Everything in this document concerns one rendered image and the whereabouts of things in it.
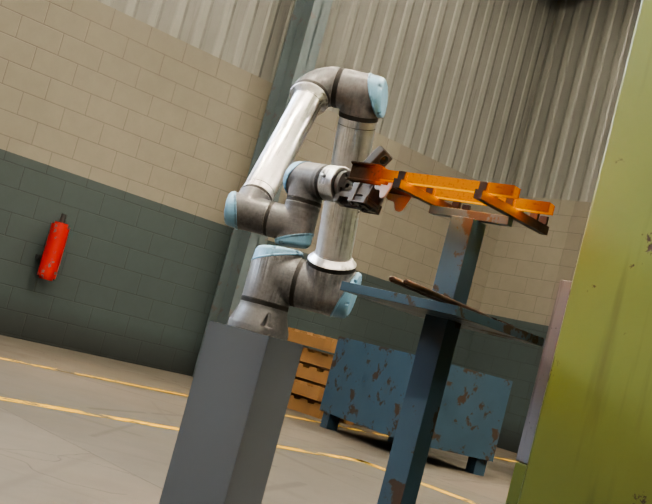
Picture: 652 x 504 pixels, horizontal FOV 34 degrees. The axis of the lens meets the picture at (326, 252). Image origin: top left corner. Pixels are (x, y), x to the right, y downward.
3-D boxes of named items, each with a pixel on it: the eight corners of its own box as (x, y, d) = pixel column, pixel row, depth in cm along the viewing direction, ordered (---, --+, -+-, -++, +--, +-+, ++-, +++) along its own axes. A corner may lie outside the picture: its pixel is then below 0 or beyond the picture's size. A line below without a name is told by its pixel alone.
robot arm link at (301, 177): (299, 202, 280) (309, 165, 281) (335, 208, 272) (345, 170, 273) (275, 192, 273) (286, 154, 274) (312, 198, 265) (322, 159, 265)
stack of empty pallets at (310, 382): (228, 387, 1022) (247, 316, 1027) (296, 402, 1080) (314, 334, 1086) (314, 417, 928) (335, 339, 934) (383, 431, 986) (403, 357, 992)
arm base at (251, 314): (215, 321, 328) (224, 290, 329) (247, 330, 344) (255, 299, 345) (267, 335, 319) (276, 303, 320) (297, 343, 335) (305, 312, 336)
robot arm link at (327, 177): (346, 175, 273) (324, 157, 266) (360, 177, 270) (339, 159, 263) (333, 206, 271) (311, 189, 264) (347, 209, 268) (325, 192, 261)
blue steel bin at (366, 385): (314, 424, 849) (338, 336, 855) (396, 443, 888) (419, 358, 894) (400, 459, 744) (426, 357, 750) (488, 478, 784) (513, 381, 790)
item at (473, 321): (339, 289, 235) (341, 280, 235) (433, 321, 266) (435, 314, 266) (455, 315, 216) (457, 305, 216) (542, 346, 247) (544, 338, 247)
